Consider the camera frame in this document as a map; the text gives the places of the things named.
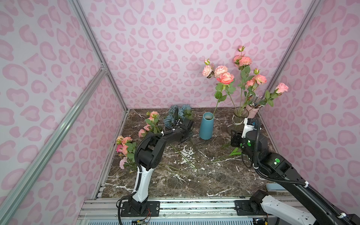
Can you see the pale pink rose spray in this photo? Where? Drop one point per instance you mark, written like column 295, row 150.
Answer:
column 210, row 70

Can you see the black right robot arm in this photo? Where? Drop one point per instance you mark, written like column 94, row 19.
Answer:
column 275, row 168

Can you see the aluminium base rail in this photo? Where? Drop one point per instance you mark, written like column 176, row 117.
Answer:
column 194, row 210

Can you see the pink peony spray stem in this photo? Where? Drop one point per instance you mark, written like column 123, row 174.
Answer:
column 250, row 81

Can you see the pink rosebud stem pair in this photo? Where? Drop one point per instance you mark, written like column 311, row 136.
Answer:
column 144, row 131

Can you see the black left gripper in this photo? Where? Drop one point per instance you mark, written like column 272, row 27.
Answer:
column 185, row 127

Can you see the large pink rose stem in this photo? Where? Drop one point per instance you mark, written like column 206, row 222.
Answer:
column 224, row 89

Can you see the aluminium frame post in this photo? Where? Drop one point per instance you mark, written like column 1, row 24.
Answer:
column 305, row 23
column 76, row 5

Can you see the diagonal aluminium frame bar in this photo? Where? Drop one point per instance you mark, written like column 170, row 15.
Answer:
column 30, row 176

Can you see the aluminium frame post right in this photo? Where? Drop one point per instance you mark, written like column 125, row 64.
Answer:
column 305, row 23

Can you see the clear glass vase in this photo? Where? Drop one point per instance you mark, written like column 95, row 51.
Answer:
column 237, row 121

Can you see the pink pencil cup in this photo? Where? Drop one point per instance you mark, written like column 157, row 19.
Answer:
column 252, row 108

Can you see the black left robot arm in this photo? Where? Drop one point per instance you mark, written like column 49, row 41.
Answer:
column 147, row 156

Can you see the pink artificial rose stem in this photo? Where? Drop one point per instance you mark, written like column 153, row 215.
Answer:
column 268, row 99

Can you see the teal ceramic vase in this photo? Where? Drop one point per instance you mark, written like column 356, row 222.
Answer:
column 206, row 127

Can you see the aluminium frame post left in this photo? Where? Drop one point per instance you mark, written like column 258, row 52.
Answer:
column 76, row 5

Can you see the blue artificial rose bunch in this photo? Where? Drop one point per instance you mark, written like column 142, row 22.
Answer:
column 178, row 114

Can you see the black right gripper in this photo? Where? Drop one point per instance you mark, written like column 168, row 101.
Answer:
column 236, row 139

